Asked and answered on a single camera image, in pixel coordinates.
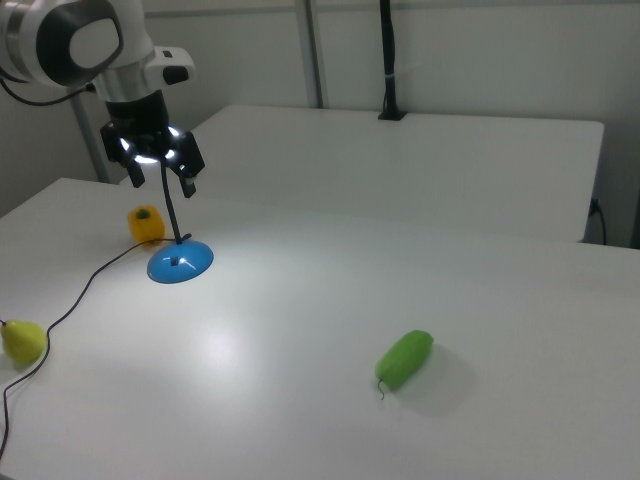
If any grey metal frame post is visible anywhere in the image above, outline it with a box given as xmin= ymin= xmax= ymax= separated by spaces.
xmin=298 ymin=0 xmax=327 ymax=109
xmin=73 ymin=92 xmax=114 ymax=184

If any black wall plug cable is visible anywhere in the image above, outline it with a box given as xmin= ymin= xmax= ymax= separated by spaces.
xmin=591 ymin=197 xmax=609 ymax=246

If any black pole with table clamp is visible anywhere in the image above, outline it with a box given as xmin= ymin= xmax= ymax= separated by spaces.
xmin=377 ymin=0 xmax=407 ymax=122

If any yellow-green toy pear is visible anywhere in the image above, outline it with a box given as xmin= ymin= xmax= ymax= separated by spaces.
xmin=0 ymin=319 xmax=50 ymax=366

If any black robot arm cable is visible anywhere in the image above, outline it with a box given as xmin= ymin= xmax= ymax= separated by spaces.
xmin=0 ymin=77 xmax=97 ymax=107

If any blue gooseneck desk lamp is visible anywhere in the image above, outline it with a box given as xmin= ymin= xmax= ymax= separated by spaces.
xmin=118 ymin=123 xmax=215 ymax=286

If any yellow toy bell pepper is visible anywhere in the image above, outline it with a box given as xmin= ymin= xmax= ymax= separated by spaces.
xmin=127 ymin=205 xmax=167 ymax=245

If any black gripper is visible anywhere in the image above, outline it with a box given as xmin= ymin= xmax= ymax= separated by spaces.
xmin=98 ymin=92 xmax=207 ymax=200

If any white side table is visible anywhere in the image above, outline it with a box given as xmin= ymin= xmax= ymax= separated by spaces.
xmin=118 ymin=103 xmax=606 ymax=244

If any green toy cucumber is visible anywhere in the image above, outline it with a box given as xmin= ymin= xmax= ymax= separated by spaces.
xmin=374 ymin=328 xmax=435 ymax=402

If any black lamp power cable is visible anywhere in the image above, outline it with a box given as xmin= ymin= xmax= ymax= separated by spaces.
xmin=0 ymin=230 xmax=194 ymax=459

